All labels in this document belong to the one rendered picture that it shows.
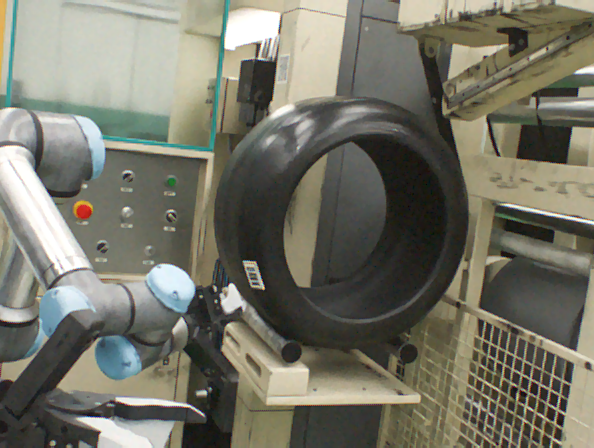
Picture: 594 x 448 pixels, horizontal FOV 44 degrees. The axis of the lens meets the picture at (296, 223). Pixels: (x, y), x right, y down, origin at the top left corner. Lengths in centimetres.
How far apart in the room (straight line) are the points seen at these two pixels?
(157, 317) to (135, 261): 102
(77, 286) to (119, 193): 104
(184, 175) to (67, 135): 81
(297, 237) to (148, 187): 46
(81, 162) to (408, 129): 67
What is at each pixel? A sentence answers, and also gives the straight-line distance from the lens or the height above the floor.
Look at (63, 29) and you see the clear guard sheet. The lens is 203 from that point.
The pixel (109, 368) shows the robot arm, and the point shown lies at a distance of 117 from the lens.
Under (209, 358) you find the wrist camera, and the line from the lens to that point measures 131.
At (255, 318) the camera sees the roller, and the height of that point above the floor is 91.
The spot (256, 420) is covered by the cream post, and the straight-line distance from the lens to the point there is 199.
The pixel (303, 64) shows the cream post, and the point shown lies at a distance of 186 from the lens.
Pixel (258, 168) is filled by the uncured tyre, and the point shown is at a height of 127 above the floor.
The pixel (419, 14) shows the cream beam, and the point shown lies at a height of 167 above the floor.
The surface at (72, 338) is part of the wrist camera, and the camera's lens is 72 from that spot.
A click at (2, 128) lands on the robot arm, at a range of 127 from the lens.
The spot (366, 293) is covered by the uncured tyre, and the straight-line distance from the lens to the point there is 186.
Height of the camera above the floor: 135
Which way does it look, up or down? 7 degrees down
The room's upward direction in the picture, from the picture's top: 7 degrees clockwise
